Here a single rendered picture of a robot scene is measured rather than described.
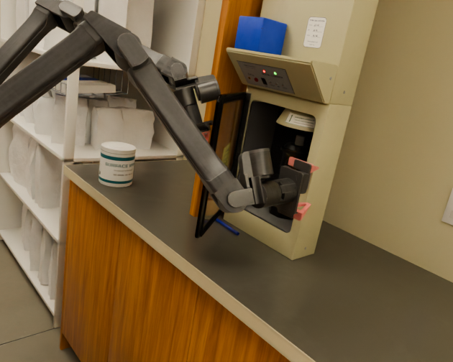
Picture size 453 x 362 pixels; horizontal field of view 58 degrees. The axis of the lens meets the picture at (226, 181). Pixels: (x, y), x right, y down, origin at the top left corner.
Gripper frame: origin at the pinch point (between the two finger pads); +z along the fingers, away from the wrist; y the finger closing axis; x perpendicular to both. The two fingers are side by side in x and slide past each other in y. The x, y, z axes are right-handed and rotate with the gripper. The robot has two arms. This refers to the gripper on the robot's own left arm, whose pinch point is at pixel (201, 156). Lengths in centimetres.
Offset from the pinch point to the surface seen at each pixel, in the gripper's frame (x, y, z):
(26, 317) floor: -53, 140, 61
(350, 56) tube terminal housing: -7.3, -45.4, -15.2
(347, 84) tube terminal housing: -9.2, -43.1, -8.4
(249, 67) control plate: -10.4, -17.7, -20.9
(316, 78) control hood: 2.8, -36.1, -11.6
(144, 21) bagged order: -96, 46, -71
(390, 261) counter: -26, -44, 50
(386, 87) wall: -45, -56, -4
